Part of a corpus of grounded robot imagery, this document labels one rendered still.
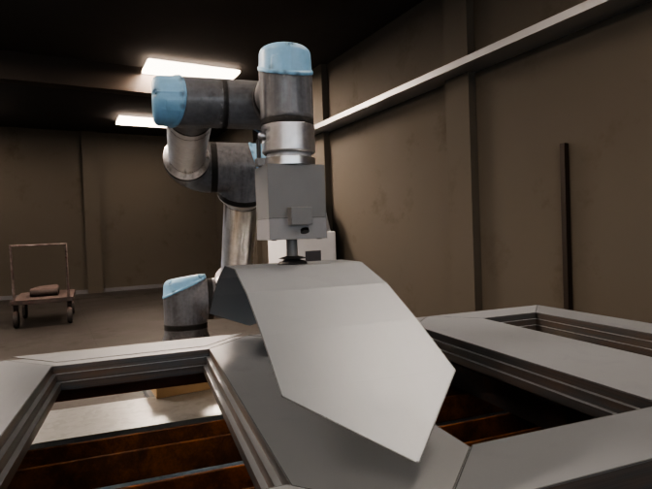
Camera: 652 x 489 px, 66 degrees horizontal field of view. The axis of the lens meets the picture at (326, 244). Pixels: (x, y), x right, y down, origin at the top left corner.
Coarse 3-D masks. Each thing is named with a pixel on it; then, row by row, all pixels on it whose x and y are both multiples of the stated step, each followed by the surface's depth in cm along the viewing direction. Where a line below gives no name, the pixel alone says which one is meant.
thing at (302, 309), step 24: (312, 288) 60; (336, 288) 61; (360, 288) 61; (384, 288) 62; (264, 312) 54; (288, 312) 55; (312, 312) 55; (336, 312) 56; (360, 312) 56; (384, 312) 57; (408, 312) 58
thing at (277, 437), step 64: (512, 320) 119; (576, 320) 110; (64, 384) 85; (256, 384) 71; (512, 384) 79; (576, 384) 69; (0, 448) 55; (256, 448) 53; (320, 448) 49; (384, 448) 48; (448, 448) 48
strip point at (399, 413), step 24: (360, 384) 46; (384, 384) 47; (408, 384) 47; (432, 384) 48; (312, 408) 43; (336, 408) 43; (360, 408) 44; (384, 408) 44; (408, 408) 44; (432, 408) 45; (360, 432) 41; (384, 432) 42; (408, 432) 42; (408, 456) 40
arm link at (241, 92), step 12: (228, 84) 75; (240, 84) 76; (252, 84) 76; (240, 96) 75; (252, 96) 75; (240, 108) 75; (252, 108) 76; (228, 120) 76; (240, 120) 76; (252, 120) 77
